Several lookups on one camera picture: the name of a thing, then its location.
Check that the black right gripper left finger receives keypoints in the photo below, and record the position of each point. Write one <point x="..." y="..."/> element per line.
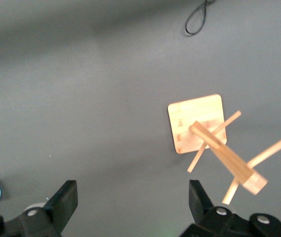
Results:
<point x="61" y="205"/>

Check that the wooden mug tree rack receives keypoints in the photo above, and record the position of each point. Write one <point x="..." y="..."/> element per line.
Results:
<point x="197" y="111"/>

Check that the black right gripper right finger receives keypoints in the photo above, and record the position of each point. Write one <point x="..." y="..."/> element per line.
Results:
<point x="202" y="205"/>

